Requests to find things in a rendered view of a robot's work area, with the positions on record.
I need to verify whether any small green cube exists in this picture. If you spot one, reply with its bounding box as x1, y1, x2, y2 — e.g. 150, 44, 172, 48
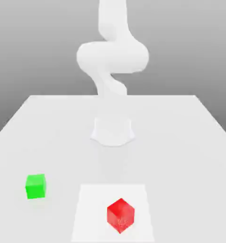
25, 173, 47, 200

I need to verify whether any small red cube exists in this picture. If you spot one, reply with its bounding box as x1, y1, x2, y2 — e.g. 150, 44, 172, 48
106, 197, 136, 234

